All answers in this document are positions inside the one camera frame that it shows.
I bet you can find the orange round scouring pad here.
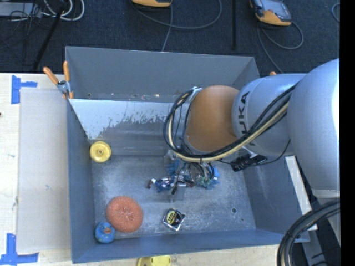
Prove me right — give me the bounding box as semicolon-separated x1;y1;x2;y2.
106;195;144;234

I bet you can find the blue toy duck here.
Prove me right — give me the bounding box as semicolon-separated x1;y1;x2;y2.
94;221;116;244

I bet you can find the yellow plastic disc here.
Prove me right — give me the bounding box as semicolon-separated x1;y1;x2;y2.
136;255;173;266

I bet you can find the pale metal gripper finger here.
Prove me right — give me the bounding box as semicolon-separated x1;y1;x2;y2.
154;183;175;192
146;177;174;185

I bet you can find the yellow plastic wheel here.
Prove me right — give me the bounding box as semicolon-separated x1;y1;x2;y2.
89;140;112;163

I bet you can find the grey metal bin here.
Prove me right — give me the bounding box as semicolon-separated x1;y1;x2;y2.
64;45;311;264

